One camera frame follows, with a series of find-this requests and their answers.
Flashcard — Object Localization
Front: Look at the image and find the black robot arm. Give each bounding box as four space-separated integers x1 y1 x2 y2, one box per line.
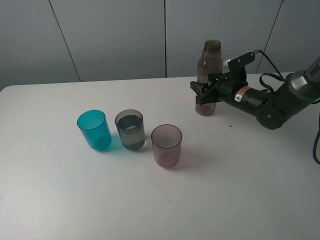
190 51 320 130

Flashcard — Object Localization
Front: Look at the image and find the pink translucent plastic cup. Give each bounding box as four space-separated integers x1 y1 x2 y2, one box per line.
151 124 183 169

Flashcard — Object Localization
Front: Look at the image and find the brown translucent water bottle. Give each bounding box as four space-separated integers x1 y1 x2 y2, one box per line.
195 39 223 117

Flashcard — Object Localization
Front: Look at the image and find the grey translucent plastic cup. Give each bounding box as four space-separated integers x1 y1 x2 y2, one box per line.
114 109 146 151

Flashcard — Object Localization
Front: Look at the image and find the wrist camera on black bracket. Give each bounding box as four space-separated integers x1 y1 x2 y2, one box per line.
223 51 256 86

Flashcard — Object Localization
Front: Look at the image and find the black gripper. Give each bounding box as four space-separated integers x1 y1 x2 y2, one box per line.
190 72 248 105

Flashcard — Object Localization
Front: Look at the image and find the teal translucent plastic cup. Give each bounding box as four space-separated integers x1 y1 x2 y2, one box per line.
77 109 112 152

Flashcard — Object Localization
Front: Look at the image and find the black camera cable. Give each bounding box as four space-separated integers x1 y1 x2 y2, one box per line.
254 49 320 166

